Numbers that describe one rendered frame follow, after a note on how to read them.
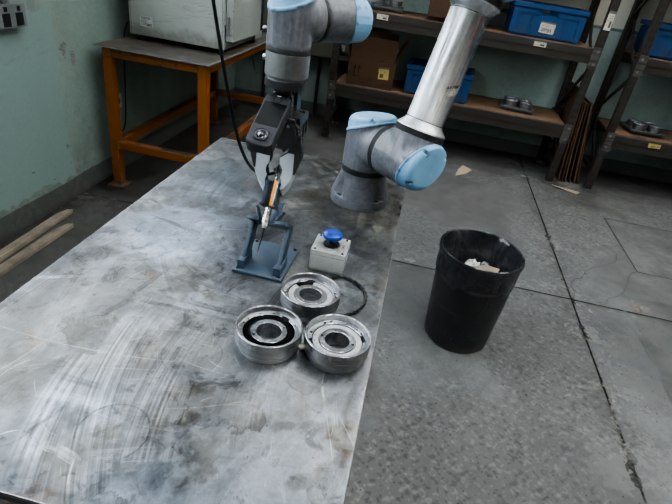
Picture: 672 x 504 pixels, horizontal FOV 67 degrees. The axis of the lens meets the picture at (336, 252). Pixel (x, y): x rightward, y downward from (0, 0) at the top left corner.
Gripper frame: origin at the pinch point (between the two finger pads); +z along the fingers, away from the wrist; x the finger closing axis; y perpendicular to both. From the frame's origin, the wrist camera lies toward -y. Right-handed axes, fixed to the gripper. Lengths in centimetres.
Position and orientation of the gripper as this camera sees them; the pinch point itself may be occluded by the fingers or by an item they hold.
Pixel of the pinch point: (273, 189)
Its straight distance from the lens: 97.1
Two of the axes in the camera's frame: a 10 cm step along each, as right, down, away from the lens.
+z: -1.4, 8.5, 5.1
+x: -9.7, -2.2, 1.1
